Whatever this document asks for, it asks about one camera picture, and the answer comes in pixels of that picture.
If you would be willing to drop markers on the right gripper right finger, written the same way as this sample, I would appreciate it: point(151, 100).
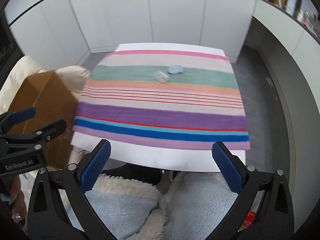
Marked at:
point(274, 218)

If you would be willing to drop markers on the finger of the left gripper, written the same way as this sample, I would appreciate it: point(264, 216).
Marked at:
point(9, 119)
point(34, 141)

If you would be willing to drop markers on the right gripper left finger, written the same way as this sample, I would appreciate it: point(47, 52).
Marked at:
point(47, 216)

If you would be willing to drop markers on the left hand with nails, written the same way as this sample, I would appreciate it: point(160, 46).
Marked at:
point(14, 197)

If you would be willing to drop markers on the brown cardboard box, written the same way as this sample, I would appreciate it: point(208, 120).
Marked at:
point(52, 102)

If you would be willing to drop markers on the cream padded chair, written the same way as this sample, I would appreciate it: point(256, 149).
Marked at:
point(74, 78)

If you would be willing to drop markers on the light blue fleece robe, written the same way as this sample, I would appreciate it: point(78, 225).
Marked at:
point(192, 208)

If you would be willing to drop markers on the striped colourful table mat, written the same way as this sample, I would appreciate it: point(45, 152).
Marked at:
point(162, 99)

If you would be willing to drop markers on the small clear wrapped item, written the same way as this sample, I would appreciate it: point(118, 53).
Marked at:
point(161, 77)

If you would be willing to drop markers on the light blue round lid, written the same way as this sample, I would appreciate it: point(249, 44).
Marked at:
point(175, 69)

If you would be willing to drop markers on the white spray bottle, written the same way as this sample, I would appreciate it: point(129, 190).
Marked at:
point(290, 6)

